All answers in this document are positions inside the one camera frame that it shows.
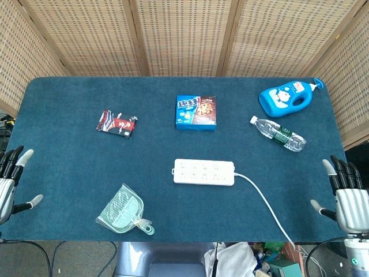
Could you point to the woven bamboo folding screen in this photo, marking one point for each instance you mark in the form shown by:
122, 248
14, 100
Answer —
184, 37

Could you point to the blue pump detergent bottle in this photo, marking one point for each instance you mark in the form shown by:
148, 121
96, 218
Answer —
284, 99

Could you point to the white cloth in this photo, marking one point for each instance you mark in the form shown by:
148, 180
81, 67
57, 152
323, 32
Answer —
233, 259

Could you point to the clear water bottle green label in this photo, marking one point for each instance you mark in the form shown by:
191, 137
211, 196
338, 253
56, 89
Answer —
278, 134

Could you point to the green dustpan in plastic bag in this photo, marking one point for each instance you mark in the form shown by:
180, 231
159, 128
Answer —
122, 212

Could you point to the blue cookie box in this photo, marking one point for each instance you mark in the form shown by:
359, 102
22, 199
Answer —
196, 113

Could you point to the green box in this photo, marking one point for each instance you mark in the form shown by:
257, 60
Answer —
284, 267

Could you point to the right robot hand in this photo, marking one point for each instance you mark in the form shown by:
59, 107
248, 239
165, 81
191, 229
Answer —
350, 205

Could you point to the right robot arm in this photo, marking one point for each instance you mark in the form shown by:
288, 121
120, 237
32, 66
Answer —
357, 255

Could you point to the white power strip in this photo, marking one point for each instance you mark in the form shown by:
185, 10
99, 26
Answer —
204, 172

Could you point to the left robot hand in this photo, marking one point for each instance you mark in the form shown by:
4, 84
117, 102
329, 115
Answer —
6, 184

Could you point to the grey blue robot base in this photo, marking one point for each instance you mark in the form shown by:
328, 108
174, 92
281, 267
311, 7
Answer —
161, 259

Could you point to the red black snack packet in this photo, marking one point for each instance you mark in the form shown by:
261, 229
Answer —
116, 124

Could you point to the blue felt table cloth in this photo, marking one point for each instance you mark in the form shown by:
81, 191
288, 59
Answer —
178, 202

